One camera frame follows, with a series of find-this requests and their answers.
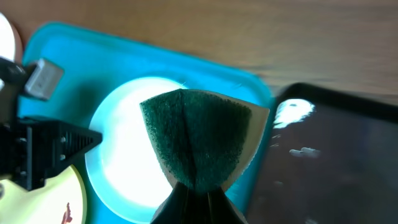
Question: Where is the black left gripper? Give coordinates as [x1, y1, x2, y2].
[1, 83, 103, 191]

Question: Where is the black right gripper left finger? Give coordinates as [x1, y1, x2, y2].
[150, 182, 194, 224]

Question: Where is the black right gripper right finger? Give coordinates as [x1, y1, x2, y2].
[193, 187, 247, 224]

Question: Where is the yellow plate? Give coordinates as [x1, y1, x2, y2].
[1, 166, 87, 224]

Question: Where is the light blue plate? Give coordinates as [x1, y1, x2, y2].
[85, 77, 183, 223]

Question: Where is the green yellow sponge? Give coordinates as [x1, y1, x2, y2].
[140, 89, 269, 193]

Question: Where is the pink plate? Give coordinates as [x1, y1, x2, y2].
[0, 13, 23, 64]

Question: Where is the black plastic tray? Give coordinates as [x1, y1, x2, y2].
[246, 83, 397, 224]

